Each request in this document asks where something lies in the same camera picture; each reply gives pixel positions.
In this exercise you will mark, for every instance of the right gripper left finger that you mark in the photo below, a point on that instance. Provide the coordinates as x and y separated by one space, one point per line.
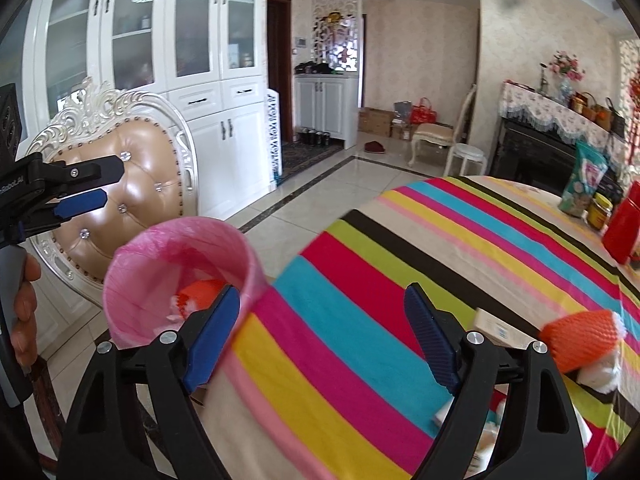
105 436

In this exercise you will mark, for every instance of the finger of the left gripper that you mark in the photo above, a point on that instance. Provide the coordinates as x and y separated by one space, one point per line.
89 174
79 204

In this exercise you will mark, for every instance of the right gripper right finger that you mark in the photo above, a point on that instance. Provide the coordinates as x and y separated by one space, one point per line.
539 436

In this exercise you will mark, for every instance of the orange foam net small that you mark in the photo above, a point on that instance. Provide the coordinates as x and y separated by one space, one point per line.
583 338

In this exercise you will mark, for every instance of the beige cardboard box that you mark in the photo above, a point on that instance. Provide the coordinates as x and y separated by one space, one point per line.
499 332

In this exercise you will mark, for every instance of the orange foam net large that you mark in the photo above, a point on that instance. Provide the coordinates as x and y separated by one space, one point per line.
195 297

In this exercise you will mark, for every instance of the white tissue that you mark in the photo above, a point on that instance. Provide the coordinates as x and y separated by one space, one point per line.
486 444

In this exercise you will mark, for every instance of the pink lined trash bin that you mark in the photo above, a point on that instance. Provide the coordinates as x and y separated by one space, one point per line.
142 283

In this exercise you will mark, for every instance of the person's left hand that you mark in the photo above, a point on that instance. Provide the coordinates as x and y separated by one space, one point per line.
24 331

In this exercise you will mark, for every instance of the ornate leather dining chair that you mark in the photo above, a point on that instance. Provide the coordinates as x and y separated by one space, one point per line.
160 181

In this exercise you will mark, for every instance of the white plastic bag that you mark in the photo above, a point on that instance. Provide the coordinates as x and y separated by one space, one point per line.
604 375

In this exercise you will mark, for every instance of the white glass door cabinet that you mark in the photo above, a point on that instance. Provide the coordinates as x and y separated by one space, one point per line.
207 57

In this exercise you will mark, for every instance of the blue white patterned panel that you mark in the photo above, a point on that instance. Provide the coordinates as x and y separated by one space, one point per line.
274 134

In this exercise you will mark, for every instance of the red thermos jug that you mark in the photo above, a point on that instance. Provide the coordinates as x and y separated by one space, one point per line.
622 233

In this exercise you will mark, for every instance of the striped colourful tablecloth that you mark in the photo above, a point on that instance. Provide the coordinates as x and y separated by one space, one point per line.
339 368

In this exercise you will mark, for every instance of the yellow lid jar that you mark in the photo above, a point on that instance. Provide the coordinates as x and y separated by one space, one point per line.
599 211

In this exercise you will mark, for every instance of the white shoe cabinet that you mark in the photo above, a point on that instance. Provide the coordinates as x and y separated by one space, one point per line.
328 103

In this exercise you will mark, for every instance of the teal snack bag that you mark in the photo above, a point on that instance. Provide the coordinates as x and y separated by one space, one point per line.
589 169

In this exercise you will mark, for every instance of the white round stool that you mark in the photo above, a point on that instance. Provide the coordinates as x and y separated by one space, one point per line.
467 153

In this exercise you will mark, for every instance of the cardboard box on floor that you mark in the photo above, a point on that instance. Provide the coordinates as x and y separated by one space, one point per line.
374 121

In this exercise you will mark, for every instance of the black piano with lace cover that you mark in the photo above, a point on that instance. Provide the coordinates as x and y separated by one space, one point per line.
537 142

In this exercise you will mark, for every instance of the cream side chair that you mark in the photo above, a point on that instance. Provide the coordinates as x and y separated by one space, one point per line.
442 136

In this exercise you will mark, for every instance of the black handbag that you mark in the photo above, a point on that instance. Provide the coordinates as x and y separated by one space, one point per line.
618 123

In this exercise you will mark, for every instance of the red handbag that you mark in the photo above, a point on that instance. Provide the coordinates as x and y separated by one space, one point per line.
422 113

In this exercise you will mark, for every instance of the red Chinese knot ornament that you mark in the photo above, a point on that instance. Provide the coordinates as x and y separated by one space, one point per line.
634 95

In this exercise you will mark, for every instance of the pink flower vase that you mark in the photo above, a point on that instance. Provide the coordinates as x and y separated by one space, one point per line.
566 68

